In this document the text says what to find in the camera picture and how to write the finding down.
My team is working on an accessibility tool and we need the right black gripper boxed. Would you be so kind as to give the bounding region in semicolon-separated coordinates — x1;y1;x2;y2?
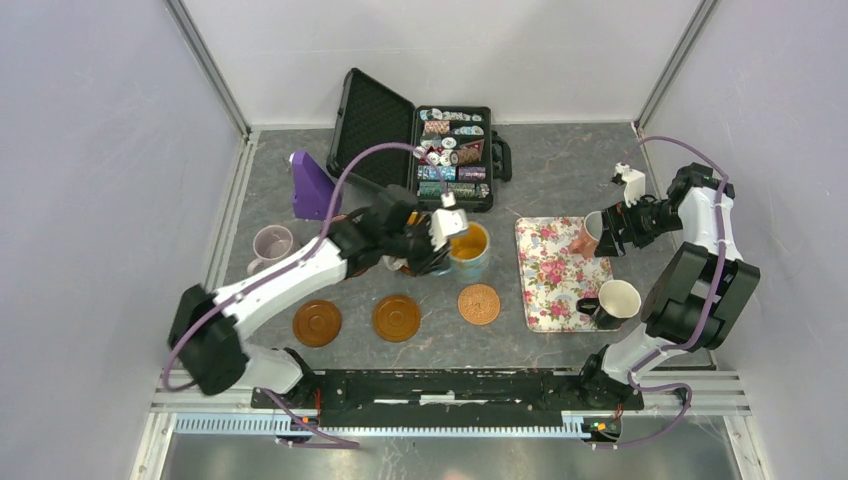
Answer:
593;192;683;257

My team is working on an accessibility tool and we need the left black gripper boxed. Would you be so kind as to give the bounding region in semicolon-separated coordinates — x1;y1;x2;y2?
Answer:
382;214;452;278

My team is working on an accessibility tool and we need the white ceramic mug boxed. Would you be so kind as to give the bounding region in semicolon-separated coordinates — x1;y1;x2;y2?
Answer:
568;211;603;259

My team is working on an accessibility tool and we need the blue mug yellow inside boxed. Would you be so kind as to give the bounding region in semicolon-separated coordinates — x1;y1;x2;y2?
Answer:
449;222;491;284

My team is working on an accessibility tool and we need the brown wooden coaster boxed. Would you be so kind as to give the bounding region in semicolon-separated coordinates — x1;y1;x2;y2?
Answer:
372;295;422;342
292;300;342;348

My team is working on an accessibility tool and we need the woven rattan round coaster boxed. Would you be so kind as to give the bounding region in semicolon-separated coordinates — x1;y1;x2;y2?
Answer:
457;283;501;326

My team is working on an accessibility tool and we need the lavender ceramic mug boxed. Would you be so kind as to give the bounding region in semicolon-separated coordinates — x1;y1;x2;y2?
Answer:
246;225;299;276

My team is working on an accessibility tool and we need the floral mug orange inside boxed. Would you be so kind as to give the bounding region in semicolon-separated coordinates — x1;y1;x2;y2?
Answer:
382;211;420;277

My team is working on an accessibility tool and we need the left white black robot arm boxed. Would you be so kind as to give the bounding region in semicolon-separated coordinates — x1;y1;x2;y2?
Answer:
161;185;468;408

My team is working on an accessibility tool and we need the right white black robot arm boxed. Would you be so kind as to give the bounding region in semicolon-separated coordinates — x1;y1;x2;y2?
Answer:
577;163;761;408

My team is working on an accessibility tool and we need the black mug cream inside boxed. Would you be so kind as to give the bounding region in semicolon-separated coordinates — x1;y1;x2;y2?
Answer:
576;280;642;330

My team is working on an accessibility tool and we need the black poker chip case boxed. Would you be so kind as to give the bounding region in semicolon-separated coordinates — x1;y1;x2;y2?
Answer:
326;68;513;213

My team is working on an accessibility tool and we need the floral rectangular tray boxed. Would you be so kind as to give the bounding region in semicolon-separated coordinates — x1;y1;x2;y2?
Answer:
515;217;613;333

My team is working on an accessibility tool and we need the purple plastic wedge stand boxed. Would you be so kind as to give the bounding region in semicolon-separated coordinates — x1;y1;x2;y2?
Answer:
289;150;341;221

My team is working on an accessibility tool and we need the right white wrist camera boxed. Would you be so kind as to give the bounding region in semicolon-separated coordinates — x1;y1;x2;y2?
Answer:
611;163;646;207

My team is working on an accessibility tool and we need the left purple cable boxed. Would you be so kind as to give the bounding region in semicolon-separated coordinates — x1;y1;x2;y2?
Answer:
162;142;458;450

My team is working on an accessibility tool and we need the purple cable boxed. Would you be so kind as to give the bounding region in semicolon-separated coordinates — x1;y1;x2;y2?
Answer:
586;135;730;452
162;142;458;450

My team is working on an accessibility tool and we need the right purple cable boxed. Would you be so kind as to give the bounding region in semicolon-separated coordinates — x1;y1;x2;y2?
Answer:
586;135;730;452

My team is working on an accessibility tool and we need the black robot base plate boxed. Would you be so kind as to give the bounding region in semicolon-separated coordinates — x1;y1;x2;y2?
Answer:
279;368;644;428

